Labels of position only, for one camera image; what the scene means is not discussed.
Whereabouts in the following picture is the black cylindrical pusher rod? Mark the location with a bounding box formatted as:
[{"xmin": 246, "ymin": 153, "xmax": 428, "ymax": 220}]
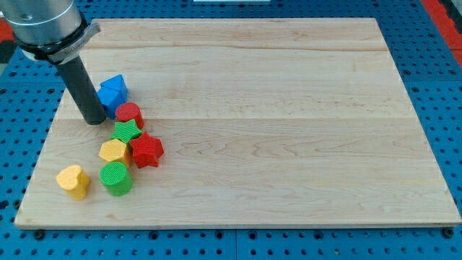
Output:
[{"xmin": 56, "ymin": 56, "xmax": 107, "ymax": 125}]

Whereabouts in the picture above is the red cylinder block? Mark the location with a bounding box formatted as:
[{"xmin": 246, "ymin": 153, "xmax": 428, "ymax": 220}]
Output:
[{"xmin": 115, "ymin": 102, "xmax": 145, "ymax": 129}]

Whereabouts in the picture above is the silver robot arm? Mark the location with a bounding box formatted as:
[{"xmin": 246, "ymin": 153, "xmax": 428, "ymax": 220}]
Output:
[{"xmin": 1, "ymin": 0, "xmax": 106, "ymax": 125}]

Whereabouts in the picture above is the blue triangle block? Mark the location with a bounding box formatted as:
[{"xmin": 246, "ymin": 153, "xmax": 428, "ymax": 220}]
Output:
[{"xmin": 100, "ymin": 74, "xmax": 128, "ymax": 102}]

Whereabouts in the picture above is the blue pentagon block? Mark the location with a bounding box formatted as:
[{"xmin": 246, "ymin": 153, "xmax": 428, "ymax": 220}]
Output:
[{"xmin": 97, "ymin": 87, "xmax": 123, "ymax": 119}]

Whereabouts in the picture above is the green star block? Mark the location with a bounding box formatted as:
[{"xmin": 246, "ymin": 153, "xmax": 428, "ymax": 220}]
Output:
[{"xmin": 110, "ymin": 119, "xmax": 142, "ymax": 144}]

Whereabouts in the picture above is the yellow hexagon block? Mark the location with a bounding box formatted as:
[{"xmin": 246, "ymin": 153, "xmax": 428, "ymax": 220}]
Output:
[{"xmin": 98, "ymin": 139, "xmax": 131, "ymax": 168}]

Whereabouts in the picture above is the yellow heart block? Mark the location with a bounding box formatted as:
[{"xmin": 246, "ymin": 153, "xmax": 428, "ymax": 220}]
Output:
[{"xmin": 56, "ymin": 165, "xmax": 90, "ymax": 201}]

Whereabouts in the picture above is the red star block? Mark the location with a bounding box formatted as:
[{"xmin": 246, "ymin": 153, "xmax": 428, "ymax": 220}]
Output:
[{"xmin": 129, "ymin": 132, "xmax": 164, "ymax": 168}]

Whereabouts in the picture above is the green cylinder block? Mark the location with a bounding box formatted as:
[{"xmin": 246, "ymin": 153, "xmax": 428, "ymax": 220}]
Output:
[{"xmin": 99, "ymin": 162, "xmax": 133, "ymax": 196}]

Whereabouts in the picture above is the wooden board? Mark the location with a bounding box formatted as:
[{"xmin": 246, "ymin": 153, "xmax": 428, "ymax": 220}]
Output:
[{"xmin": 15, "ymin": 18, "xmax": 461, "ymax": 230}]

